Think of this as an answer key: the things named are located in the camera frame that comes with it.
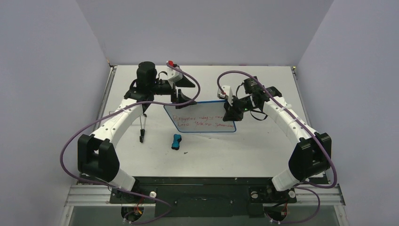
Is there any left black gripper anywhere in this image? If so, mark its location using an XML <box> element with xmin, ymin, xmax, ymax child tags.
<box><xmin>150</xmin><ymin>74</ymin><xmax>197</xmax><ymax>108</ymax></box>

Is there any blue framed whiteboard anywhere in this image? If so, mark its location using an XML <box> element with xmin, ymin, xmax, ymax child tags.
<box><xmin>164</xmin><ymin>100</ymin><xmax>237</xmax><ymax>133</ymax></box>

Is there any blue and black eraser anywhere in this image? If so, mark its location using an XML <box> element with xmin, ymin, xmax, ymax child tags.
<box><xmin>171</xmin><ymin>134</ymin><xmax>182</xmax><ymax>150</ymax></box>

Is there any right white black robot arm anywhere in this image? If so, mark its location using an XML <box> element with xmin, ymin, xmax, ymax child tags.
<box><xmin>217</xmin><ymin>78</ymin><xmax>332</xmax><ymax>202</ymax></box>

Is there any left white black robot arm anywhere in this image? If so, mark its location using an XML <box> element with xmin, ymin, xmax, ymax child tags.
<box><xmin>77</xmin><ymin>61</ymin><xmax>200</xmax><ymax>202</ymax></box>

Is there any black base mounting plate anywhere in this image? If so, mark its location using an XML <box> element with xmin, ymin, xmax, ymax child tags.
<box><xmin>110</xmin><ymin>177</ymin><xmax>310</xmax><ymax>221</ymax></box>

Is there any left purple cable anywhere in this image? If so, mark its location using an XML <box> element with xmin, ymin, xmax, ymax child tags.
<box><xmin>60</xmin><ymin>62</ymin><xmax>201</xmax><ymax>225</ymax></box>

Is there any purple cable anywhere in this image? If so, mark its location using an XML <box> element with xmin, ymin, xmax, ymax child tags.
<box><xmin>60</xmin><ymin>62</ymin><xmax>201</xmax><ymax>225</ymax></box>
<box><xmin>216</xmin><ymin>71</ymin><xmax>338</xmax><ymax>224</ymax></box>

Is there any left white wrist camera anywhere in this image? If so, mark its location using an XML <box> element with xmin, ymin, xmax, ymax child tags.
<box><xmin>166</xmin><ymin>61</ymin><xmax>184</xmax><ymax>86</ymax></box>

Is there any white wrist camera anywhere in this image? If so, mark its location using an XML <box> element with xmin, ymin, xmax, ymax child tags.
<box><xmin>166</xmin><ymin>61</ymin><xmax>184</xmax><ymax>86</ymax></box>
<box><xmin>217</xmin><ymin>85</ymin><xmax>233</xmax><ymax>105</ymax></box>

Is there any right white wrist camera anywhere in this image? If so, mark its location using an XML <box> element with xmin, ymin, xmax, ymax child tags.
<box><xmin>217</xmin><ymin>85</ymin><xmax>233</xmax><ymax>105</ymax></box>

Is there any wire whiteboard stand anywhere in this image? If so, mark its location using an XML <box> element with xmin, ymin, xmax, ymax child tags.
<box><xmin>109</xmin><ymin>111</ymin><xmax>147</xmax><ymax>144</ymax></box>

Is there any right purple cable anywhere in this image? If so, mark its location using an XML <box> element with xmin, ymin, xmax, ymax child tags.
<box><xmin>216</xmin><ymin>71</ymin><xmax>338</xmax><ymax>224</ymax></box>

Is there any aluminium rail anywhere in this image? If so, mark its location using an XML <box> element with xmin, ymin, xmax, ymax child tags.
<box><xmin>64</xmin><ymin>185</ymin><xmax>345</xmax><ymax>207</ymax></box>

